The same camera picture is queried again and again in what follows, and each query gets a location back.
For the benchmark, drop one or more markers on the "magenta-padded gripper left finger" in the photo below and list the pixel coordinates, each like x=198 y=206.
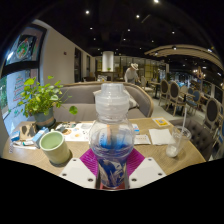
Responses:
x=76 y=170

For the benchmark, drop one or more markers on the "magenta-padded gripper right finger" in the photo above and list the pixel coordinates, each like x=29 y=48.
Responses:
x=148 y=170

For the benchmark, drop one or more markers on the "clear blue-labelled water bottle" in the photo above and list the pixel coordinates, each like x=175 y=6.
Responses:
x=112 y=133

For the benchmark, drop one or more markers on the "pale green mug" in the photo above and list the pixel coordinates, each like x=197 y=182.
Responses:
x=56 y=150

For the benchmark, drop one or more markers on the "small white printed card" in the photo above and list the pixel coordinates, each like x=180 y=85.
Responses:
x=142 y=139

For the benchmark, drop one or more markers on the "white paper napkin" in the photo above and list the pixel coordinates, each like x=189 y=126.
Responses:
x=160 y=136

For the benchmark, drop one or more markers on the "printed picture leaflet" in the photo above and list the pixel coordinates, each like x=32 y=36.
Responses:
x=78 y=131

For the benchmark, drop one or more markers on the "clear plastic cup with straw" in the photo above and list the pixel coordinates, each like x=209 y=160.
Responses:
x=176 y=143

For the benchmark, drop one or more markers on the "flat round red coaster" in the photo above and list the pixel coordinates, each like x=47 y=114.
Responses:
x=113 y=187

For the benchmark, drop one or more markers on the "white packet with blue print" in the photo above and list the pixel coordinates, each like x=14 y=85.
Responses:
x=135 y=128

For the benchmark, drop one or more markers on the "small blue-white carton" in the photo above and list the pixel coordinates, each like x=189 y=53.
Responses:
x=39 y=136

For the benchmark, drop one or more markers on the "yellow leaflet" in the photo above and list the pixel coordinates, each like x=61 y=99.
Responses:
x=161 y=122

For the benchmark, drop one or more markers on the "brown kraft notebook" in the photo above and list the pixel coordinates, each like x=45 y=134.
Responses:
x=27 y=130

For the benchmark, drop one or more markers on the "grey tufted chair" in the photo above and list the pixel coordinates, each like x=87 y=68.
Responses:
x=200 y=133

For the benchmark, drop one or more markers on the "grey chevron cushion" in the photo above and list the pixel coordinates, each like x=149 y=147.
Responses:
x=133 y=102

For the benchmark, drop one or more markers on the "grey curved sofa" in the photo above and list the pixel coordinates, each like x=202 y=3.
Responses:
x=78 y=96

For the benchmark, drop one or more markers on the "group of dining chairs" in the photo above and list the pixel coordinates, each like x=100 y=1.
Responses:
x=173 y=93

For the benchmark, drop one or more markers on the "green potted plant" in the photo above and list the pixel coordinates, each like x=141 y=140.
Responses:
x=40 y=96

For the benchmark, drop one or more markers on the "person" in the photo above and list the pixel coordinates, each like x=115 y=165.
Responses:
x=131 y=75

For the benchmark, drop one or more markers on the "white round column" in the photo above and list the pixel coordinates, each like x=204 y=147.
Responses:
x=107 y=61

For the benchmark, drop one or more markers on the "window with festive stickers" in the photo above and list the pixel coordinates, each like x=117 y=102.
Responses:
x=20 y=50

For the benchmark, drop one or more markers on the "group of ceiling spotlights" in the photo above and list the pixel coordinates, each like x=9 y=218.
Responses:
x=87 y=12

